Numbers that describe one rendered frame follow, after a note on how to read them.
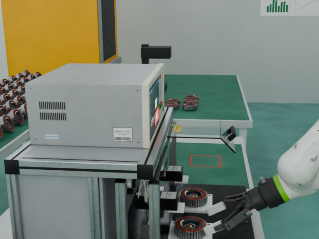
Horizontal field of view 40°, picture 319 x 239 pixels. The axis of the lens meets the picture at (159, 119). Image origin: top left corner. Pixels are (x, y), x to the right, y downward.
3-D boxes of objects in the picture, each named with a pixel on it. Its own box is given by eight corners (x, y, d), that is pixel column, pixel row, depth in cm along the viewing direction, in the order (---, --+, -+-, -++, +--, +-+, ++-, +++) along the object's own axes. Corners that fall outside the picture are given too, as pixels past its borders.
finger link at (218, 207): (222, 201, 154) (222, 200, 155) (204, 209, 156) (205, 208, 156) (226, 208, 154) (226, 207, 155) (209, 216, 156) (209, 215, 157)
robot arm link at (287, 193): (330, 190, 141) (314, 160, 146) (325, 181, 130) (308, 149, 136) (289, 207, 144) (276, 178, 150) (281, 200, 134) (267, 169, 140)
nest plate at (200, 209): (212, 197, 182) (212, 194, 181) (212, 214, 167) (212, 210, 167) (176, 195, 183) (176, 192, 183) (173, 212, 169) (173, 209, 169)
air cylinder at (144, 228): (157, 228, 157) (157, 214, 156) (154, 239, 150) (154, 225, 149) (144, 227, 158) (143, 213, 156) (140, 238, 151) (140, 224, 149)
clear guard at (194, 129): (232, 133, 187) (233, 120, 185) (235, 153, 164) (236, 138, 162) (156, 132, 190) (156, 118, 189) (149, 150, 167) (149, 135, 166)
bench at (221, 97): (235, 140, 496) (238, 74, 476) (248, 219, 319) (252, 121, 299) (139, 137, 509) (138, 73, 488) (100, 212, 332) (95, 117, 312)
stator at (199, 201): (209, 196, 179) (209, 188, 178) (205, 209, 169) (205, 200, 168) (182, 194, 182) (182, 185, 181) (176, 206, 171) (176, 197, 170)
